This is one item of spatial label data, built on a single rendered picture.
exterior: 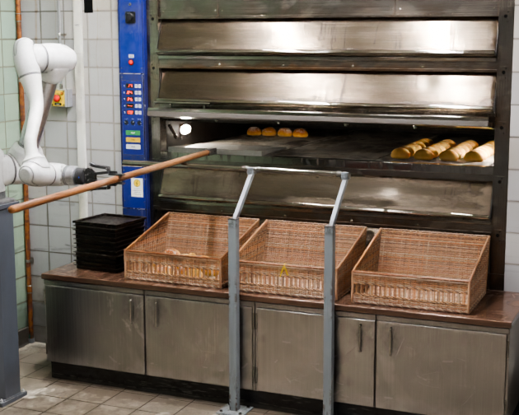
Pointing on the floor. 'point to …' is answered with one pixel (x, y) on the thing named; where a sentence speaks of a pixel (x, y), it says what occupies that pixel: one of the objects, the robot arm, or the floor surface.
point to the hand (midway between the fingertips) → (117, 178)
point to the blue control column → (137, 31)
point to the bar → (239, 278)
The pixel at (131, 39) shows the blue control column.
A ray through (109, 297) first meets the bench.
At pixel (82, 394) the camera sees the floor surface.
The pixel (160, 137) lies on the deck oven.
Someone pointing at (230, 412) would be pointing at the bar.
